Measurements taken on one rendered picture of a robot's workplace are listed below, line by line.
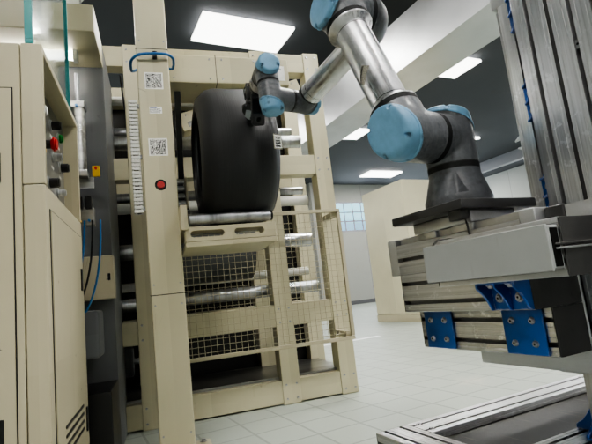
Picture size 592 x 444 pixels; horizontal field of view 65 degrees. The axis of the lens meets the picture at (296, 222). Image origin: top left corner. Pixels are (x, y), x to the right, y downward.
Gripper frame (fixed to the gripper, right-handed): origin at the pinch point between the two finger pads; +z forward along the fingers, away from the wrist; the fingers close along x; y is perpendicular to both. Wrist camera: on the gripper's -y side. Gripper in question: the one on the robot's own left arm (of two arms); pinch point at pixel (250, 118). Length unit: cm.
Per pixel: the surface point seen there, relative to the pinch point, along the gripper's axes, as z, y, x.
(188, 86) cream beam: 48, 43, 18
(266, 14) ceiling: 310, 308, -109
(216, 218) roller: 17.6, -34.7, 14.3
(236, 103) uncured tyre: 3.3, 8.4, 4.1
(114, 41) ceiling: 391, 314, 75
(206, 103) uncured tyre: 6.0, 9.7, 15.5
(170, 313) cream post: 29, -69, 34
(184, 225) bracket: 14.1, -37.4, 26.9
